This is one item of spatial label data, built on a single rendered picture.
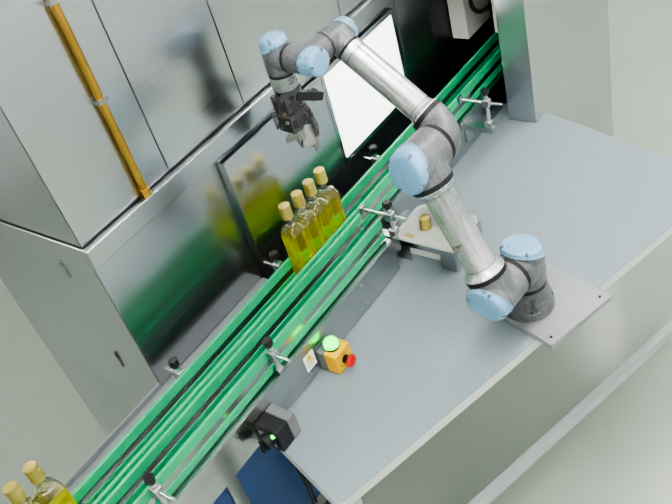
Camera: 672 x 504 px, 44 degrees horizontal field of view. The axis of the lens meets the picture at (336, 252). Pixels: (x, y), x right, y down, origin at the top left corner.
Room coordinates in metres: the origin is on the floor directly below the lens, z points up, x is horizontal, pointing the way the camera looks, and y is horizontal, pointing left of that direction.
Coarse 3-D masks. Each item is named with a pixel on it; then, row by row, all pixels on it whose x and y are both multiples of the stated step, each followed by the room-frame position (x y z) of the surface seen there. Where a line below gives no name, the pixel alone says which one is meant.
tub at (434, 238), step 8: (416, 208) 2.16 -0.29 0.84; (424, 208) 2.16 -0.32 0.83; (416, 216) 2.15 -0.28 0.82; (432, 216) 2.14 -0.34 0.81; (472, 216) 2.04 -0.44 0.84; (408, 224) 2.11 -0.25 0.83; (416, 224) 2.14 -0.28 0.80; (432, 224) 2.14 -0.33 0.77; (400, 232) 2.08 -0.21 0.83; (408, 232) 2.10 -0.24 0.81; (416, 232) 2.13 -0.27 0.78; (424, 232) 2.12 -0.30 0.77; (432, 232) 2.11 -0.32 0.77; (440, 232) 2.10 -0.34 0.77; (408, 240) 2.02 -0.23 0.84; (416, 240) 2.01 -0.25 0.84; (424, 240) 2.08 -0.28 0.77; (432, 240) 2.07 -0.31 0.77; (440, 240) 2.06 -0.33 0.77; (440, 248) 1.94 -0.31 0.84; (448, 248) 1.93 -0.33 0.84
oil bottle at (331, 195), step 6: (330, 186) 2.07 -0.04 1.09; (318, 192) 2.06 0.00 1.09; (324, 192) 2.05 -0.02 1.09; (330, 192) 2.05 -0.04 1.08; (336, 192) 2.06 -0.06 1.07; (324, 198) 2.04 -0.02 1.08; (330, 198) 2.04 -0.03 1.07; (336, 198) 2.06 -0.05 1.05; (330, 204) 2.04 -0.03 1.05; (336, 204) 2.05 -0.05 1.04; (330, 210) 2.04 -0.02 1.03; (336, 210) 2.05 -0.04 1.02; (342, 210) 2.06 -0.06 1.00; (336, 216) 2.04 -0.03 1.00; (342, 216) 2.06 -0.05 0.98; (336, 222) 2.04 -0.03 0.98; (342, 222) 2.05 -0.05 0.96; (336, 228) 2.04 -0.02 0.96
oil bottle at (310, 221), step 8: (296, 216) 1.98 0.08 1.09; (304, 216) 1.97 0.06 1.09; (312, 216) 1.98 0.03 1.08; (304, 224) 1.96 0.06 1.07; (312, 224) 1.97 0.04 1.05; (312, 232) 1.96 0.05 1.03; (320, 232) 1.98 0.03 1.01; (312, 240) 1.95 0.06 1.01; (320, 240) 1.97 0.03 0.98; (312, 248) 1.96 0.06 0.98
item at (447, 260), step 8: (408, 216) 2.22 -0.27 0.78; (400, 224) 2.18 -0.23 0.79; (480, 224) 2.02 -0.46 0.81; (400, 240) 2.05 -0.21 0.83; (408, 248) 2.03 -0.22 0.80; (416, 248) 2.01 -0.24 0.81; (424, 248) 1.99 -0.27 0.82; (432, 248) 1.96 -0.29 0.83; (400, 256) 2.06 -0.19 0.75; (408, 256) 2.04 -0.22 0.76; (416, 256) 2.02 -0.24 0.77; (424, 256) 1.99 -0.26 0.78; (432, 256) 1.97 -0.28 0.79; (440, 256) 1.95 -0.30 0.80; (448, 256) 1.93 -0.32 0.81; (432, 264) 1.98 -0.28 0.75; (440, 264) 1.95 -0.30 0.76; (448, 264) 1.93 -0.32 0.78; (456, 264) 1.91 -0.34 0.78
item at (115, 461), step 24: (480, 48) 2.82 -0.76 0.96; (384, 168) 2.33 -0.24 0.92; (360, 192) 2.23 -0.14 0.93; (288, 264) 1.95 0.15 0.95; (264, 288) 1.87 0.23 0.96; (240, 312) 1.80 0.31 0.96; (216, 336) 1.73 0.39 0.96; (240, 336) 1.77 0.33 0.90; (216, 360) 1.70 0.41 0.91; (192, 384) 1.64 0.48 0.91; (168, 408) 1.57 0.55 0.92; (144, 432) 1.51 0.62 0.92; (120, 456) 1.45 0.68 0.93; (96, 480) 1.39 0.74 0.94
